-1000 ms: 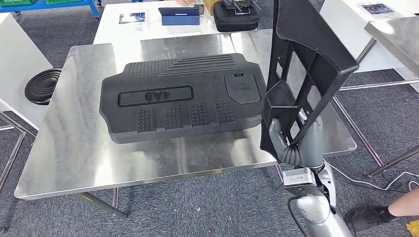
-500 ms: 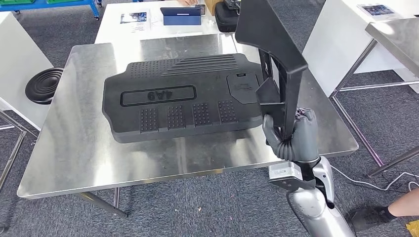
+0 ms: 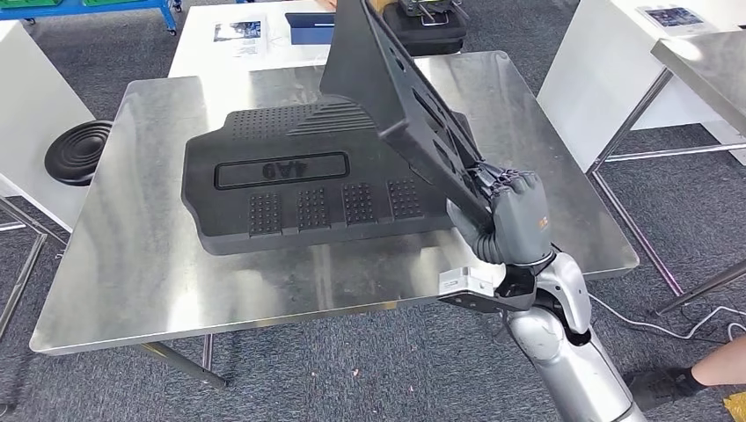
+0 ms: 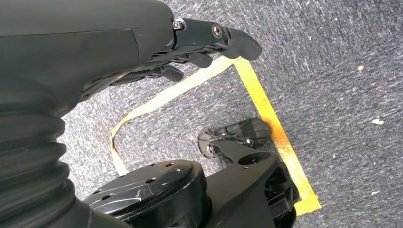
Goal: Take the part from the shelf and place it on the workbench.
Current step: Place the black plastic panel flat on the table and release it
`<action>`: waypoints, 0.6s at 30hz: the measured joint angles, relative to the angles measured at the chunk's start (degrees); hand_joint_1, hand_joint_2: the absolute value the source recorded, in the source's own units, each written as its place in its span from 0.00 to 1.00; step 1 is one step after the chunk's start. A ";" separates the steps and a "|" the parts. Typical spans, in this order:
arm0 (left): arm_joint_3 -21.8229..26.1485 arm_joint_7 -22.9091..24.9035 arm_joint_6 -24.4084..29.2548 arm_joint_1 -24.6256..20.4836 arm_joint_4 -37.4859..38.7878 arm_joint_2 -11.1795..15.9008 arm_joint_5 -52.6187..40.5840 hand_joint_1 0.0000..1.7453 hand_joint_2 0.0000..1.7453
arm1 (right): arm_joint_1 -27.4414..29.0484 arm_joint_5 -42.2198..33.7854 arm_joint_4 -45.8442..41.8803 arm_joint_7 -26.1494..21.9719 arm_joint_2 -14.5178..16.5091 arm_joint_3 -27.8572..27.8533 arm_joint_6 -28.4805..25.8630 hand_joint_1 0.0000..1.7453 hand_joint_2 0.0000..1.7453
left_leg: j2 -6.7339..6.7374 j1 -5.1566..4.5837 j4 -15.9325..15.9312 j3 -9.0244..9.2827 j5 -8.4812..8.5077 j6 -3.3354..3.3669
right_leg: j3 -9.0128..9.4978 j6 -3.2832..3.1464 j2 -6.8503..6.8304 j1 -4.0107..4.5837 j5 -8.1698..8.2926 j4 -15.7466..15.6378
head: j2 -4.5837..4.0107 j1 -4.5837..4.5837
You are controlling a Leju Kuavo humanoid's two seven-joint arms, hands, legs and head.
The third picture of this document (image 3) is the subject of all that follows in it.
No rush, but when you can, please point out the yellow floor tape outline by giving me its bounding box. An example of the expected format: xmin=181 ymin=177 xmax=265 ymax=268
xmin=722 ymin=391 xmax=746 ymax=422

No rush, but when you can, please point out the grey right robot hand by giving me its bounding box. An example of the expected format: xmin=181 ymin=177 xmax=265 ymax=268
xmin=445 ymin=165 xmax=553 ymax=266

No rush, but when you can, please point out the printed photo sheet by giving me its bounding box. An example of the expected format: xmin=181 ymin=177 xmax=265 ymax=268
xmin=636 ymin=4 xmax=719 ymax=37
xmin=212 ymin=17 xmax=269 ymax=60

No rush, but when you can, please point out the stainless steel workbench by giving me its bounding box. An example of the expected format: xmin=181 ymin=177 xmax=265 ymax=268
xmin=29 ymin=50 xmax=641 ymax=390
xmin=585 ymin=29 xmax=746 ymax=317
xmin=0 ymin=194 xmax=68 ymax=342

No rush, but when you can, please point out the white floor cable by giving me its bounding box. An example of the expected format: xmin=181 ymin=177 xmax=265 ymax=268
xmin=589 ymin=293 xmax=746 ymax=345

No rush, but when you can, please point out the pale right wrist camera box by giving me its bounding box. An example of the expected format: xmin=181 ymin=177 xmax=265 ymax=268
xmin=438 ymin=266 xmax=496 ymax=299

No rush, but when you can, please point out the black camera bracket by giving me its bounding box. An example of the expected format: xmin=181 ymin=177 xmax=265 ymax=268
xmin=438 ymin=265 xmax=538 ymax=314

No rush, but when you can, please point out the black carry case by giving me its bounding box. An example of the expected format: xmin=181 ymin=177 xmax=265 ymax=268
xmin=381 ymin=4 xmax=469 ymax=58

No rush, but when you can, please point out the black plastic bracket panel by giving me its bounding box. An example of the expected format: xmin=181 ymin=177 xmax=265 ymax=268
xmin=318 ymin=0 xmax=505 ymax=231

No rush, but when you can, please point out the black engine cover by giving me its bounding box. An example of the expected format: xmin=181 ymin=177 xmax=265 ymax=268
xmin=180 ymin=94 xmax=476 ymax=258

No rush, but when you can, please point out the white table with steel legs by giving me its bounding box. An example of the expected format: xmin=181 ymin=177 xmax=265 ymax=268
xmin=536 ymin=0 xmax=746 ymax=173

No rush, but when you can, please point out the person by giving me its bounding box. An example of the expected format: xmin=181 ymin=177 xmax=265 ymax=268
xmin=622 ymin=334 xmax=746 ymax=413

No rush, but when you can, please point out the blue cart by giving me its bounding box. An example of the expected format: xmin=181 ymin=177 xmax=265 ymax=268
xmin=0 ymin=0 xmax=183 ymax=37

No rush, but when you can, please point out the black remote controller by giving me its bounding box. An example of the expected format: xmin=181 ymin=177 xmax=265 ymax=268
xmin=398 ymin=0 xmax=471 ymax=27

